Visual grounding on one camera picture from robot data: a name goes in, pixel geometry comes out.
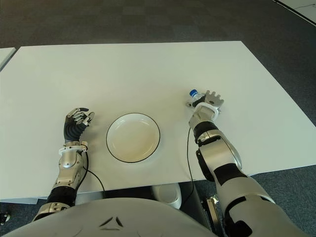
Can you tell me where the grey robot torso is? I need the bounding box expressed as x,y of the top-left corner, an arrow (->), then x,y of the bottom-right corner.
0,197 -> 219,237

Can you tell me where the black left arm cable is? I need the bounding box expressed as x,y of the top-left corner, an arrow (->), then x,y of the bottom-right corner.
81,150 -> 107,198

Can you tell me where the clear water bottle blue cap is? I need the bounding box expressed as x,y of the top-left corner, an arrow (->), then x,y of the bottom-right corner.
189,89 -> 205,101

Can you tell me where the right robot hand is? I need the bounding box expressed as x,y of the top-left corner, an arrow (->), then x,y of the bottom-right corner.
184,90 -> 226,108

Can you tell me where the grey metal frame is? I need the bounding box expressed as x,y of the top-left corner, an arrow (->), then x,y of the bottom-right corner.
201,194 -> 220,237

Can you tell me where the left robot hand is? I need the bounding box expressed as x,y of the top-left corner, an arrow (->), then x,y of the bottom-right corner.
63,107 -> 95,143

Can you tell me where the white plate black rim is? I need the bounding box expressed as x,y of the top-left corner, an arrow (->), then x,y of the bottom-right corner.
106,112 -> 161,163

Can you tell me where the black caster wheel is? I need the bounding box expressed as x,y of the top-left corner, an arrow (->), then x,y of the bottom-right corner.
0,211 -> 12,224

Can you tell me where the white table with cable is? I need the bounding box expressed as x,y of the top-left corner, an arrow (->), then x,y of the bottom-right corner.
273,0 -> 316,24

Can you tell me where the white neighbouring table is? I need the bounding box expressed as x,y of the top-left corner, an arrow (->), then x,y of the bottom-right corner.
0,46 -> 17,72

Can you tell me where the white round bin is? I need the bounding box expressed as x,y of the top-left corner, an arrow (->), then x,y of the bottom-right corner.
151,184 -> 182,209

